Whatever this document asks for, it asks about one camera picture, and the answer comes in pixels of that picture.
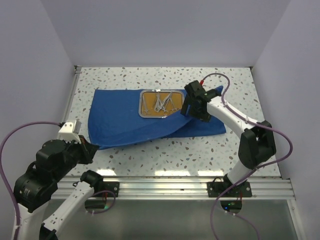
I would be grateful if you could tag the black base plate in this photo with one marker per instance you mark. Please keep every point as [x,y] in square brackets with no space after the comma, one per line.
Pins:
[111,186]
[228,188]

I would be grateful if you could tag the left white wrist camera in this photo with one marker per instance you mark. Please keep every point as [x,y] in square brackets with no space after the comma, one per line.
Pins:
[70,131]

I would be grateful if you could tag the aluminium mounting rail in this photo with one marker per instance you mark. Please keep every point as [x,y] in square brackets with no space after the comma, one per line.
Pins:
[195,188]

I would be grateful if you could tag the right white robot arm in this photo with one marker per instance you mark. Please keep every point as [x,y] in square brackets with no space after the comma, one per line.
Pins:
[256,144]

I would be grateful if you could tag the steel forceps in tray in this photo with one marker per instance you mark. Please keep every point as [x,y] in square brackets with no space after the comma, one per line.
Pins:
[159,104]

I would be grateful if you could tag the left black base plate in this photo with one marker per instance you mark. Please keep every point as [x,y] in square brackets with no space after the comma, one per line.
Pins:
[111,186]

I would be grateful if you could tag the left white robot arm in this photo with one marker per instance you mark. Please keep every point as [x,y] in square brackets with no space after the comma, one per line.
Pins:
[34,189]

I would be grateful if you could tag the steel tray with orange mat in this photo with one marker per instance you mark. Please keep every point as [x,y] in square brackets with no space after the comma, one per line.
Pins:
[150,95]

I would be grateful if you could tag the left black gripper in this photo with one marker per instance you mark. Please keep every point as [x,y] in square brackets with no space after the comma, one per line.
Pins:
[88,149]

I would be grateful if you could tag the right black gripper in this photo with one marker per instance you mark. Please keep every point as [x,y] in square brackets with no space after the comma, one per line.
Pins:
[203,116]

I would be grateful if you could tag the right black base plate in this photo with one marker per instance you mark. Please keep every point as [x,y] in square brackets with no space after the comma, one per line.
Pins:
[228,188]

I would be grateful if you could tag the blue surgical drape cloth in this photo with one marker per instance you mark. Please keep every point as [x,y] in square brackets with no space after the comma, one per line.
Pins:
[114,121]

